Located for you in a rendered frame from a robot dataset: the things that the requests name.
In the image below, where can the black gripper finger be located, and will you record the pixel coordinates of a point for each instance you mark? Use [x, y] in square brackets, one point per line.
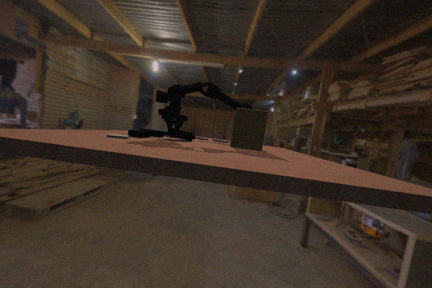
[169, 123]
[178, 124]

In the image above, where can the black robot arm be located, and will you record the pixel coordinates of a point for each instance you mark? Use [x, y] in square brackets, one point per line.
[176, 92]

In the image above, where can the dark grey controller unit with green switches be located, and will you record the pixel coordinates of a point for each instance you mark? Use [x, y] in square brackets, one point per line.
[180, 134]

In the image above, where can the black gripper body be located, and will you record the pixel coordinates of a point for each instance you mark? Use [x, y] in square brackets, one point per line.
[176, 115]

